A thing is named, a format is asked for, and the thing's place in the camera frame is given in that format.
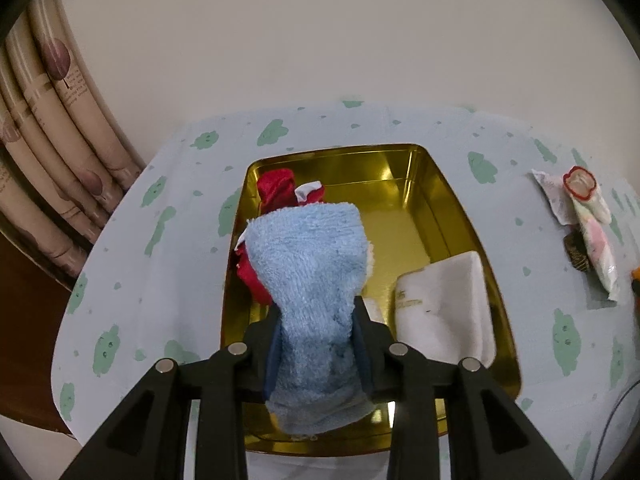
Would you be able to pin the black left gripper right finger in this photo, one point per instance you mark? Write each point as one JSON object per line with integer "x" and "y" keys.
{"x": 489, "y": 437}

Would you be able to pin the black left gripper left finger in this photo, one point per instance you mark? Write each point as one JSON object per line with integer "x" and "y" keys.
{"x": 145, "y": 436}

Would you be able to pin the white towel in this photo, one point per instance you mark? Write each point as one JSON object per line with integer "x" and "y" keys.
{"x": 442, "y": 310}

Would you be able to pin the light blue towel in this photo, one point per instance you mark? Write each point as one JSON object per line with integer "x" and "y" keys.
{"x": 313, "y": 261}

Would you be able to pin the dark brown patterned pouch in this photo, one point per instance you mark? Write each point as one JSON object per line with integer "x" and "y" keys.
{"x": 576, "y": 251}

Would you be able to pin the orange squishy toy animal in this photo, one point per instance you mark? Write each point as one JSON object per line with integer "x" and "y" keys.
{"x": 635, "y": 286}

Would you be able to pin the pink green wipes packet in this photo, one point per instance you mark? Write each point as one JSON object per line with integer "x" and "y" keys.
{"x": 598, "y": 250}

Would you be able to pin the white floral sachet packet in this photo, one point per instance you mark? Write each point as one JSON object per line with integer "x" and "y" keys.
{"x": 559, "y": 201}

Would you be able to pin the white sock red cuff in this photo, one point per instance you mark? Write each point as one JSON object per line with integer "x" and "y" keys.
{"x": 583, "y": 187}

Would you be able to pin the red white plush cloth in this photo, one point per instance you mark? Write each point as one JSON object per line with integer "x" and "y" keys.
{"x": 276, "y": 190}

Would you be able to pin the blue cloud print tablecloth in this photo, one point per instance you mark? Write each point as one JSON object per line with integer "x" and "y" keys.
{"x": 153, "y": 283}

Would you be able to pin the dark red toffee tin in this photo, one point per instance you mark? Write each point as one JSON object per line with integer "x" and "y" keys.
{"x": 411, "y": 216}

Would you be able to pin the beige patterned curtain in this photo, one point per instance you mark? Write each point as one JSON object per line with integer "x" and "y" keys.
{"x": 64, "y": 169}

